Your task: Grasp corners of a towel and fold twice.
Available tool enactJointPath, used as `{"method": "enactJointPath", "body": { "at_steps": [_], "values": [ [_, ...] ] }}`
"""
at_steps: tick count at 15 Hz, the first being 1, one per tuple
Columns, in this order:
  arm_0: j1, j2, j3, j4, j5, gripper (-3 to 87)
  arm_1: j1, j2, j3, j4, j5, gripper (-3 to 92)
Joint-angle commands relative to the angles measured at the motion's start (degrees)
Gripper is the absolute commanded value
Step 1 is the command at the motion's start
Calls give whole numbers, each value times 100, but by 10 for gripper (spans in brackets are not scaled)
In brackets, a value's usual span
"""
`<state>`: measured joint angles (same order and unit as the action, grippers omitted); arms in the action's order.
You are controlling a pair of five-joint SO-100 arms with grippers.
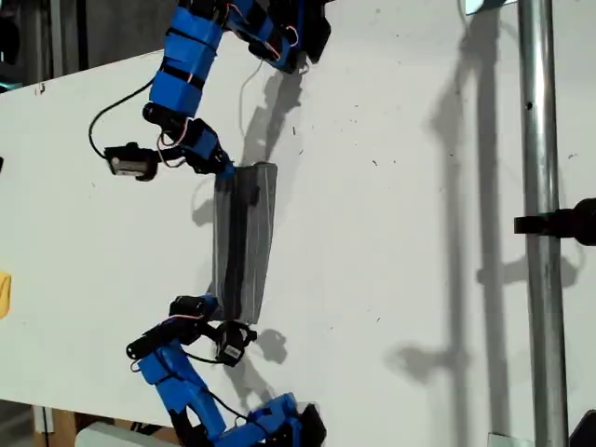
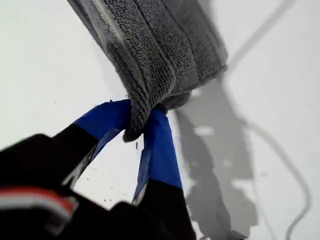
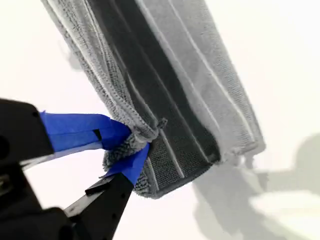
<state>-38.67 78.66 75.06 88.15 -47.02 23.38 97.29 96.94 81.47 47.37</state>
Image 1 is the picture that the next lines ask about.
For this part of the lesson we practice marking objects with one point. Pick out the yellow object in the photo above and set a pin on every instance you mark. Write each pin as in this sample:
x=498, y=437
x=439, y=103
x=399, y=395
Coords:
x=4, y=295

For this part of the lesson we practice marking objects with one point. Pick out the steel post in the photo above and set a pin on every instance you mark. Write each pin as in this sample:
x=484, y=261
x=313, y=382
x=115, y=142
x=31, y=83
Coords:
x=542, y=233

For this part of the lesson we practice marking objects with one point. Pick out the black rounded object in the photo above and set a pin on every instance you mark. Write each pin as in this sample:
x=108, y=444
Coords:
x=584, y=430

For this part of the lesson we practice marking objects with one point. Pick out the wooden table leg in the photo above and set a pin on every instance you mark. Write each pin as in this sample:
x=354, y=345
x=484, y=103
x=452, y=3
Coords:
x=60, y=421

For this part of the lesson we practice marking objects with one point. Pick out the black post clamp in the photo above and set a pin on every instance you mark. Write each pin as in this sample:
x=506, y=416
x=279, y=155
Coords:
x=559, y=222

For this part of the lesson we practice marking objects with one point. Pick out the small black table bracket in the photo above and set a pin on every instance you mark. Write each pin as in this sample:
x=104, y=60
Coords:
x=40, y=88

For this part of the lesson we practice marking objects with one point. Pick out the grey striped towel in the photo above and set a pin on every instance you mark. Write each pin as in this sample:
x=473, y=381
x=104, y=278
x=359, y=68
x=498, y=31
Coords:
x=247, y=242

